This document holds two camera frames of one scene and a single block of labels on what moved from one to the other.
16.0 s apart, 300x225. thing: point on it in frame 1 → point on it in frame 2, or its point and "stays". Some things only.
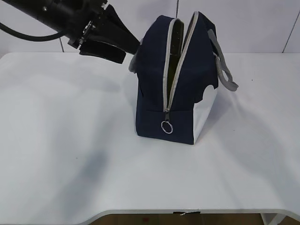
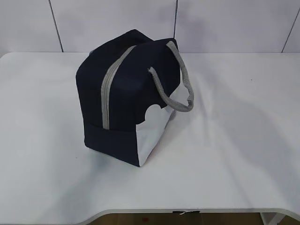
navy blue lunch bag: [178, 65] → [130, 86]
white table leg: [272, 219] stays
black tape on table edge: [187, 213] stays
